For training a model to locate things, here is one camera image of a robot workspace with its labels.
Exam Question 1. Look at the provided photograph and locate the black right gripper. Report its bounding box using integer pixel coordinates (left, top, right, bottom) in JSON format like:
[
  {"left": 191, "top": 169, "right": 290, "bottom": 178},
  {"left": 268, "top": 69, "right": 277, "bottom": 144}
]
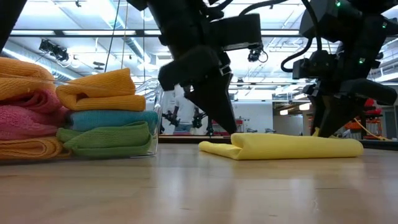
[{"left": 303, "top": 37, "right": 398, "bottom": 138}]

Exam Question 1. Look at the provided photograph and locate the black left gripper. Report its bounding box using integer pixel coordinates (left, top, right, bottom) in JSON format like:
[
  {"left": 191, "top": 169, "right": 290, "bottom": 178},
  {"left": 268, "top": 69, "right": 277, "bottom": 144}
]
[{"left": 127, "top": 0, "right": 238, "bottom": 135}]

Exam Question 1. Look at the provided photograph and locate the yellow microfiber towel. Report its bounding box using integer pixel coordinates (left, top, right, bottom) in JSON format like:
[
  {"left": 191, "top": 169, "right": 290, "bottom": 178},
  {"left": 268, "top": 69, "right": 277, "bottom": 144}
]
[{"left": 198, "top": 127, "right": 364, "bottom": 161}]

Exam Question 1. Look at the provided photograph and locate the blue microfiber towel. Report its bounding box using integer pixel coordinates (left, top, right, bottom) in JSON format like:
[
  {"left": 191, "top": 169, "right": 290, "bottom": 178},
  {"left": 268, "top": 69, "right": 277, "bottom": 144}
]
[{"left": 67, "top": 110, "right": 159, "bottom": 133}]

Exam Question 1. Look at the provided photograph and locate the green microfiber towel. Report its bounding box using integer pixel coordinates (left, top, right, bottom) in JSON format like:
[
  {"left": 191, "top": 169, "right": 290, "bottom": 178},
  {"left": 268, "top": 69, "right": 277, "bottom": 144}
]
[{"left": 55, "top": 121, "right": 153, "bottom": 158}]

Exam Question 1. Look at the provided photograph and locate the orange microfiber towel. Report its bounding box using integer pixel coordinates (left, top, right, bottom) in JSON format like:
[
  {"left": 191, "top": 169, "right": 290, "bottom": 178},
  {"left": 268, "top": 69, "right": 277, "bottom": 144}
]
[
  {"left": 0, "top": 57, "right": 56, "bottom": 101},
  {"left": 0, "top": 136, "right": 71, "bottom": 161},
  {"left": 55, "top": 67, "right": 147, "bottom": 112}
]

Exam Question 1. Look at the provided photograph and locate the red tool chest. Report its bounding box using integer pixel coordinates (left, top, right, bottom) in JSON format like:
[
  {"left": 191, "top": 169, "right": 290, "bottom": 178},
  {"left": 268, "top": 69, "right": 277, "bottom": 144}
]
[{"left": 234, "top": 117, "right": 246, "bottom": 134}]

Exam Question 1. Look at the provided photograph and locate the black storage shelf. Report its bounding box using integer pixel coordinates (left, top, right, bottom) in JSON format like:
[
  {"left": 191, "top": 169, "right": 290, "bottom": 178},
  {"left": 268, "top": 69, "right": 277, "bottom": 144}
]
[{"left": 343, "top": 98, "right": 384, "bottom": 140}]

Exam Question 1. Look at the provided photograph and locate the red storage bin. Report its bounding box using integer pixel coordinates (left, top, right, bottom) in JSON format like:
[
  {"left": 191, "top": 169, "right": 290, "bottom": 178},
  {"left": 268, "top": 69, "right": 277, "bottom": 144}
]
[{"left": 363, "top": 98, "right": 383, "bottom": 116}]

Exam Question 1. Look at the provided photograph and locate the clear plastic bin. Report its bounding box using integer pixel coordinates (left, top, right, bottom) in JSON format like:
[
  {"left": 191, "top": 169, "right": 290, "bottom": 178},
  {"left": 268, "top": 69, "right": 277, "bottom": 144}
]
[{"left": 0, "top": 77, "right": 164, "bottom": 158}]

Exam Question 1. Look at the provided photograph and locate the black ceiling spotlight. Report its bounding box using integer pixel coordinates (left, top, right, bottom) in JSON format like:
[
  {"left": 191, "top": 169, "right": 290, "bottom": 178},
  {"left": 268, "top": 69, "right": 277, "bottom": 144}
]
[
  {"left": 39, "top": 39, "right": 70, "bottom": 62},
  {"left": 248, "top": 43, "right": 269, "bottom": 63}
]

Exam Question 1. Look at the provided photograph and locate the grey door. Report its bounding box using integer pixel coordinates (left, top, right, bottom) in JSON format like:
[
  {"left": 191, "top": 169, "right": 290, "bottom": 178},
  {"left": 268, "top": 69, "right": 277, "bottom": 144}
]
[{"left": 384, "top": 110, "right": 398, "bottom": 139}]

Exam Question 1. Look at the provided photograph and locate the black overhead light bar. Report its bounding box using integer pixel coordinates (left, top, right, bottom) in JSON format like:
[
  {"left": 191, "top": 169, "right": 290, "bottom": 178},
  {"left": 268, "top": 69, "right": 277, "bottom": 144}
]
[{"left": 11, "top": 29, "right": 302, "bottom": 38}]

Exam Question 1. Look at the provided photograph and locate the hanging yellow cable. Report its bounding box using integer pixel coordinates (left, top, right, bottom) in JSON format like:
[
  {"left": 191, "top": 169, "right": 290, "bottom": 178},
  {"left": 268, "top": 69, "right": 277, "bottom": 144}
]
[{"left": 354, "top": 117, "right": 389, "bottom": 141}]

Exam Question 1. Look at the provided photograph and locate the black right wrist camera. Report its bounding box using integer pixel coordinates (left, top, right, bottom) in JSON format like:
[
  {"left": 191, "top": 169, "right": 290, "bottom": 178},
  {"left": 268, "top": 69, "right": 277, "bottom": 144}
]
[{"left": 292, "top": 49, "right": 340, "bottom": 80}]

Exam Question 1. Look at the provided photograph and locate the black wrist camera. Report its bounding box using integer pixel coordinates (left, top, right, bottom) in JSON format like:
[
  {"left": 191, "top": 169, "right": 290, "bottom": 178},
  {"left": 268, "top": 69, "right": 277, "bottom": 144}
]
[
  {"left": 292, "top": 49, "right": 340, "bottom": 80},
  {"left": 211, "top": 12, "right": 262, "bottom": 52}
]

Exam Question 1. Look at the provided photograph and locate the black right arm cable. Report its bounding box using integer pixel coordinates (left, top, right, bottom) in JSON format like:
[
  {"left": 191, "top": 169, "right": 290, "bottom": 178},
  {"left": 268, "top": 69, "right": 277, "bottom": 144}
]
[{"left": 280, "top": 0, "right": 323, "bottom": 73}]

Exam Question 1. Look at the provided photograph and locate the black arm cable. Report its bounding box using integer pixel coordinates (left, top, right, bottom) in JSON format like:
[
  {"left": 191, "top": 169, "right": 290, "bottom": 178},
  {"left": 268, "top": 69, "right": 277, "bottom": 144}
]
[
  {"left": 211, "top": 0, "right": 289, "bottom": 18},
  {"left": 280, "top": 0, "right": 323, "bottom": 73}
]

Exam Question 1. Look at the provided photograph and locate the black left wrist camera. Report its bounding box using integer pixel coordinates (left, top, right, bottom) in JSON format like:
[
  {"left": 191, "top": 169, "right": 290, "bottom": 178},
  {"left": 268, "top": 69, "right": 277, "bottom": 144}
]
[{"left": 211, "top": 12, "right": 262, "bottom": 52}]

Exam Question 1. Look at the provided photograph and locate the silver air duct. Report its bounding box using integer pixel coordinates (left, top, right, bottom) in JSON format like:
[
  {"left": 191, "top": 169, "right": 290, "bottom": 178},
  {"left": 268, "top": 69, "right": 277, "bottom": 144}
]
[
  {"left": 1, "top": 40, "right": 75, "bottom": 80},
  {"left": 108, "top": 0, "right": 156, "bottom": 63}
]

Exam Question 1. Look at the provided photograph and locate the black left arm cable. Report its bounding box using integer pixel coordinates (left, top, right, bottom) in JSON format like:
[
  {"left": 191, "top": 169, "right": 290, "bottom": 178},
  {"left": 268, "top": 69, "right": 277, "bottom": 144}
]
[{"left": 211, "top": 0, "right": 289, "bottom": 18}]

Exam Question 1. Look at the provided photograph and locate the hanging black cable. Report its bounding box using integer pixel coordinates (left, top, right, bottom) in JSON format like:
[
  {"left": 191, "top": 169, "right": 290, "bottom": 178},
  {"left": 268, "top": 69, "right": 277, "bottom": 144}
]
[{"left": 104, "top": 0, "right": 121, "bottom": 73}]

